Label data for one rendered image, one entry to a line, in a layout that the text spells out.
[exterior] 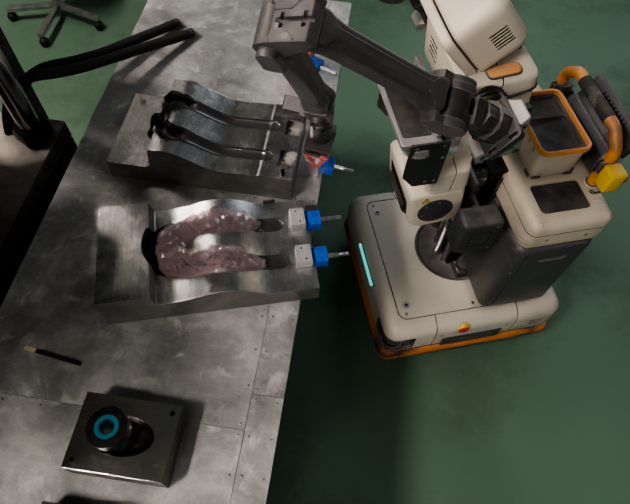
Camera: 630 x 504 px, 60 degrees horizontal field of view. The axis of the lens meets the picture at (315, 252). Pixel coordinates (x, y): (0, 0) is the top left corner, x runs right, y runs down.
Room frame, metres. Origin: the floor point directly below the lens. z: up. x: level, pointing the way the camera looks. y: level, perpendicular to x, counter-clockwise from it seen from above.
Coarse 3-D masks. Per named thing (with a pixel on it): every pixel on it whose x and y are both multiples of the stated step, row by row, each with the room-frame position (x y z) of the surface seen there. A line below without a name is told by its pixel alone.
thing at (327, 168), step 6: (306, 162) 0.97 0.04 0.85; (330, 162) 0.98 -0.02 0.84; (306, 168) 0.97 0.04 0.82; (312, 168) 0.96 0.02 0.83; (318, 168) 0.96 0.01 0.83; (324, 168) 0.96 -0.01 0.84; (330, 168) 0.96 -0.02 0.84; (336, 168) 0.97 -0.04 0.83; (342, 168) 0.97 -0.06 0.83; (312, 174) 0.96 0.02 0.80; (330, 174) 0.96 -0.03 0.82
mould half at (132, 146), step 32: (160, 96) 1.16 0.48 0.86; (192, 96) 1.10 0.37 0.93; (224, 96) 1.14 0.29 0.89; (128, 128) 1.03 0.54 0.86; (192, 128) 0.99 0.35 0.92; (224, 128) 1.03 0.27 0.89; (128, 160) 0.92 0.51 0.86; (160, 160) 0.90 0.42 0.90; (192, 160) 0.89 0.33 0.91; (224, 160) 0.92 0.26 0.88; (256, 192) 0.88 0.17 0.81; (288, 192) 0.87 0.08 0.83
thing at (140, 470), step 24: (96, 408) 0.26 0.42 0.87; (120, 408) 0.27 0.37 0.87; (144, 408) 0.27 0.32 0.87; (168, 408) 0.27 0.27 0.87; (144, 432) 0.23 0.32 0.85; (168, 432) 0.23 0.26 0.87; (72, 456) 0.17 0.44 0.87; (96, 456) 0.17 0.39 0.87; (120, 456) 0.18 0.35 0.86; (144, 456) 0.18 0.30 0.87; (168, 456) 0.18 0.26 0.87; (120, 480) 0.14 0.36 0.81; (144, 480) 0.14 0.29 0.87; (168, 480) 0.14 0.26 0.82
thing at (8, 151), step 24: (0, 120) 1.09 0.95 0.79; (48, 120) 1.10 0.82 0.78; (0, 144) 1.00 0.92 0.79; (48, 144) 1.01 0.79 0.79; (0, 168) 0.91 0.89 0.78; (24, 168) 0.92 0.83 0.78; (48, 168) 0.95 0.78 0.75; (0, 192) 0.83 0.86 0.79; (24, 192) 0.84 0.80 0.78; (0, 216) 0.76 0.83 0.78; (24, 216) 0.78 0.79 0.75; (0, 240) 0.68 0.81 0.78; (0, 264) 0.63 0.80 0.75
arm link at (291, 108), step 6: (288, 96) 0.99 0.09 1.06; (294, 96) 0.99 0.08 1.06; (288, 102) 0.98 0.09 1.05; (294, 102) 0.98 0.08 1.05; (300, 102) 0.98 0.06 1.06; (282, 108) 0.97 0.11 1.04; (288, 108) 0.96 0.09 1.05; (294, 108) 0.96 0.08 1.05; (300, 108) 0.96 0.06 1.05; (282, 114) 0.97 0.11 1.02; (288, 114) 0.97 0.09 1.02; (294, 114) 0.97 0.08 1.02; (300, 114) 0.95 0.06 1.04; (300, 120) 0.97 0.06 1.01; (312, 120) 0.91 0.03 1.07; (318, 120) 0.90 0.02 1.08; (324, 120) 0.91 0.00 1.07; (318, 126) 0.91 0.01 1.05; (324, 126) 0.92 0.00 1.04
